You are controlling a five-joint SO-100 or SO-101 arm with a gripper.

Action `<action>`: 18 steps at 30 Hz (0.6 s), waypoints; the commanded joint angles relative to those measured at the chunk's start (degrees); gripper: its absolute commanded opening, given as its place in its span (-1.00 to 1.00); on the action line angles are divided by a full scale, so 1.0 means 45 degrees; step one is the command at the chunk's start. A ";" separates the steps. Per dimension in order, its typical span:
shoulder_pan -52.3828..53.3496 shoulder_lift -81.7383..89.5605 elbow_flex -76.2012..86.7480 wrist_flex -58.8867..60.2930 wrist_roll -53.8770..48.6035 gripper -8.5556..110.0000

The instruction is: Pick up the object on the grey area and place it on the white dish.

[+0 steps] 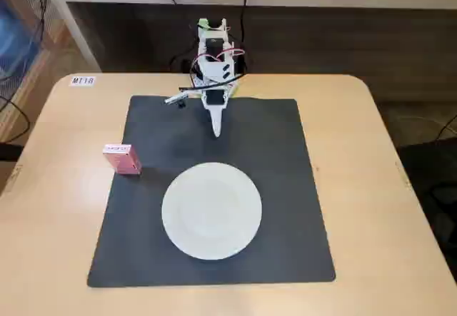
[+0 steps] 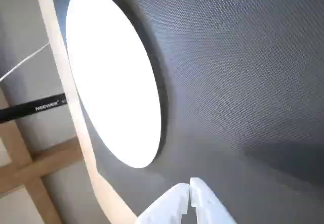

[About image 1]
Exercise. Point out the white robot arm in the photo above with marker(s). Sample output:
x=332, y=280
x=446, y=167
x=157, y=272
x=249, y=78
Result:
x=213, y=69

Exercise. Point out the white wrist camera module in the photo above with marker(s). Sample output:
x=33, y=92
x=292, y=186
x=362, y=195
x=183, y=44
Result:
x=175, y=100

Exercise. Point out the metal table hinge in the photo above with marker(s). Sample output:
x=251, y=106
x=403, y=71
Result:
x=14, y=177
x=403, y=174

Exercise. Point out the white MT18 label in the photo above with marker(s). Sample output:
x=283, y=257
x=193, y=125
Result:
x=82, y=80

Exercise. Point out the pink cardboard box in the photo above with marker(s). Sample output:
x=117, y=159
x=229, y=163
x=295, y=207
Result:
x=123, y=159

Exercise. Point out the black armrest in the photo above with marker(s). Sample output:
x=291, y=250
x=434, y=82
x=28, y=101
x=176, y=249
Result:
x=10, y=152

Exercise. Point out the blue plastic bin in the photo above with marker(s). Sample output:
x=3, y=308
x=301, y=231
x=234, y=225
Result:
x=14, y=41

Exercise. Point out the black chair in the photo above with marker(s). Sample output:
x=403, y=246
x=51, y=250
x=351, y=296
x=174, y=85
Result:
x=432, y=187

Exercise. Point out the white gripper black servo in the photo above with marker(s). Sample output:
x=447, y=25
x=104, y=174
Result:
x=215, y=99

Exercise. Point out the white round dish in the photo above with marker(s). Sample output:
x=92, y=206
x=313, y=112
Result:
x=212, y=210

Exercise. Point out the dark grey mat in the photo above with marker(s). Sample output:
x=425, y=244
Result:
x=150, y=223

